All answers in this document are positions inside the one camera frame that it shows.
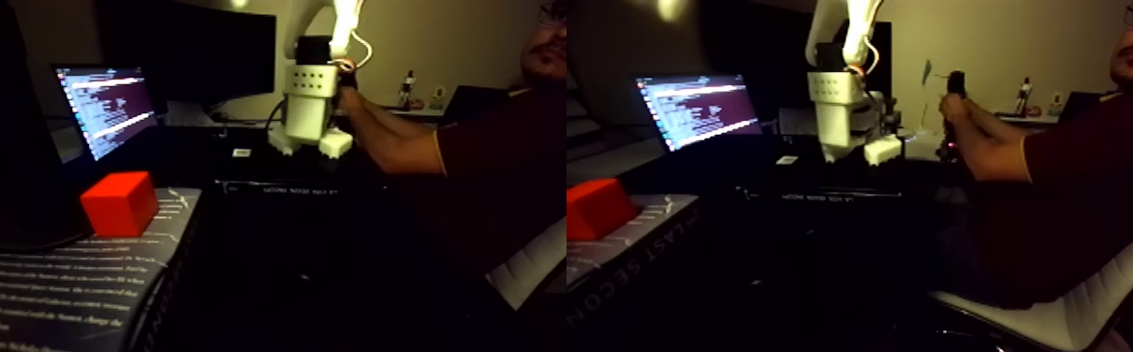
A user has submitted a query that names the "red cube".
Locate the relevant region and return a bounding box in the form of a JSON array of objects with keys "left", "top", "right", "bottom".
[{"left": 80, "top": 171, "right": 161, "bottom": 239}]

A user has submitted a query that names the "dark leader arm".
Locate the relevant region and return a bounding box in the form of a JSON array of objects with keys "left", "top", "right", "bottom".
[{"left": 940, "top": 68, "right": 968, "bottom": 164}]

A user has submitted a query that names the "black box white lettering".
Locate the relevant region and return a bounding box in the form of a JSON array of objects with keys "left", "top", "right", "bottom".
[{"left": 215, "top": 179, "right": 342, "bottom": 198}]

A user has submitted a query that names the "black monitor round base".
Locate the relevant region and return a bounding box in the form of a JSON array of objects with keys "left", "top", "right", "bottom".
[{"left": 0, "top": 0, "right": 125, "bottom": 257}]

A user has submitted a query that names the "open laptop lit screen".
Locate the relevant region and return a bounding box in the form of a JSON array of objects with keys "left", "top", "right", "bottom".
[{"left": 52, "top": 64, "right": 160, "bottom": 164}]

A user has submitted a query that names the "dark book white text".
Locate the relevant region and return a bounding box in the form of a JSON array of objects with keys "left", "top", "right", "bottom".
[{"left": 0, "top": 186, "right": 204, "bottom": 352}]

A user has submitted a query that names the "white shelf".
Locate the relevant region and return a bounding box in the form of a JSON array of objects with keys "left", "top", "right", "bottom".
[{"left": 993, "top": 112, "right": 1059, "bottom": 127}]

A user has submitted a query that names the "white office chair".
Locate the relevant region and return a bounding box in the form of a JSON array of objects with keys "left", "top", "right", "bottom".
[{"left": 930, "top": 211, "right": 1133, "bottom": 352}]

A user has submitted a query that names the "person's right hand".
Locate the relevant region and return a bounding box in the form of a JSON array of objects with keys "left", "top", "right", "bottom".
[{"left": 937, "top": 92, "right": 979, "bottom": 147}]

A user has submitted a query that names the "dark wide monitor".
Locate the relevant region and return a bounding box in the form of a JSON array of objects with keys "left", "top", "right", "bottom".
[{"left": 99, "top": 0, "right": 278, "bottom": 110}]

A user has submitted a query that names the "person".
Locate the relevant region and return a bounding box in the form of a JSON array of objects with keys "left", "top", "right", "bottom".
[{"left": 937, "top": 0, "right": 1133, "bottom": 308}]

